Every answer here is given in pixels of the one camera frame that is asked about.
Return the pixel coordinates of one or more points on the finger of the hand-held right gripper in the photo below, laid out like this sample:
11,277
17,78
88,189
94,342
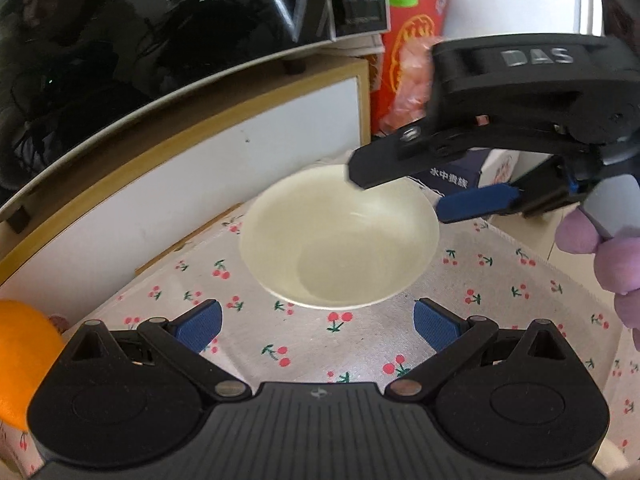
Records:
475,205
380,165

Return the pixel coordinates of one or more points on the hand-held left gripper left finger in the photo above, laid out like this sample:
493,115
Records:
200,325

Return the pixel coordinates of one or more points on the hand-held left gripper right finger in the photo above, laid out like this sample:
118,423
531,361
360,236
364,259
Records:
432,325

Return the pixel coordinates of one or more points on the small cream bowl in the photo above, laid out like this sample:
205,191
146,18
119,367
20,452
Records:
340,240

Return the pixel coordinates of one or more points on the person's right hand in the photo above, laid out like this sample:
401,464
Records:
620,265

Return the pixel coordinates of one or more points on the printed cardboard box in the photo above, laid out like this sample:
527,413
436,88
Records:
490,165

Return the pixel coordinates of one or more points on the cherry print tablecloth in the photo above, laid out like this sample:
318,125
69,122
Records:
350,340

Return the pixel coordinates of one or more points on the clear bag of oranges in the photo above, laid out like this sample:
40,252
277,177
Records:
412,85

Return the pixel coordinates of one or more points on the red gift box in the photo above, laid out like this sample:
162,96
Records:
410,5

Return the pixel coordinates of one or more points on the wooden white-fronted stand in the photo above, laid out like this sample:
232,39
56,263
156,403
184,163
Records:
200,170

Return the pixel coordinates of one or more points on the orange with stem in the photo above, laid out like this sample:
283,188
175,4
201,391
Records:
25,355

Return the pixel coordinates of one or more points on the black microwave oven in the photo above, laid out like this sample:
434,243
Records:
150,35

